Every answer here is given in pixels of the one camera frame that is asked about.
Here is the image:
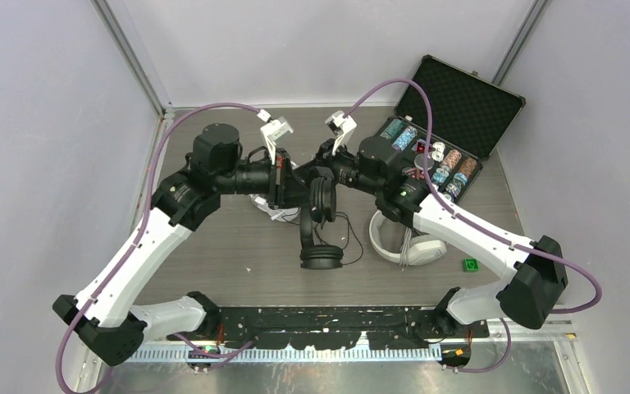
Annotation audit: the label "black poker chip case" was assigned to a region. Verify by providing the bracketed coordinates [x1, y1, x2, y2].
[377, 55, 526, 203]

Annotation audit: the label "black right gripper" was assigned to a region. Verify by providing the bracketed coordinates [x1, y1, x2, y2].
[294, 138, 382, 197]

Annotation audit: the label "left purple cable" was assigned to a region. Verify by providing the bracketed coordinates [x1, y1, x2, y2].
[55, 102, 270, 394]

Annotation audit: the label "large white grey headphones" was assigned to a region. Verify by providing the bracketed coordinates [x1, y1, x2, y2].
[368, 210, 447, 267]

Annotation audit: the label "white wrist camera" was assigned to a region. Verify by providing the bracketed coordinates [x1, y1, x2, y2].
[257, 109, 294, 165]
[325, 110, 358, 156]

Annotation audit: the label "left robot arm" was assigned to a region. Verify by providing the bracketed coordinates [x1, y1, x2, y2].
[53, 119, 306, 366]

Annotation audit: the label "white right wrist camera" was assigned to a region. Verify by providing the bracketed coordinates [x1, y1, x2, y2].
[325, 110, 358, 156]

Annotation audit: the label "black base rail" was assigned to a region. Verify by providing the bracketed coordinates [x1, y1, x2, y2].
[181, 306, 490, 350]

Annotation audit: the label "small white headphones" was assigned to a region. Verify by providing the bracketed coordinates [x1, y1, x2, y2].
[249, 194, 300, 222]

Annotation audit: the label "black headphones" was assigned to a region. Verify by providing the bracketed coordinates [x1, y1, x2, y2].
[297, 164, 344, 270]

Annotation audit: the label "black headphone cable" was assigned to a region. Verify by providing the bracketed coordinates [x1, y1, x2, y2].
[282, 208, 365, 268]

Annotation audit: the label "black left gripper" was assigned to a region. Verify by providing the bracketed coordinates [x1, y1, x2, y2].
[216, 148, 320, 210]

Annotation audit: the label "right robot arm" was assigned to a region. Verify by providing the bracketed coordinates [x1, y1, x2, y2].
[304, 136, 568, 337]

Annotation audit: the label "grey headphone cable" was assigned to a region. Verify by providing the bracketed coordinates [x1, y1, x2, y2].
[398, 225, 425, 268]

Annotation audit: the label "green lego brick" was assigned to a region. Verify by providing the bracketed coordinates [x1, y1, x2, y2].
[463, 259, 480, 273]

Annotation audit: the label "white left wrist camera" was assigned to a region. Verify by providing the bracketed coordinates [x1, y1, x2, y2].
[257, 109, 294, 165]

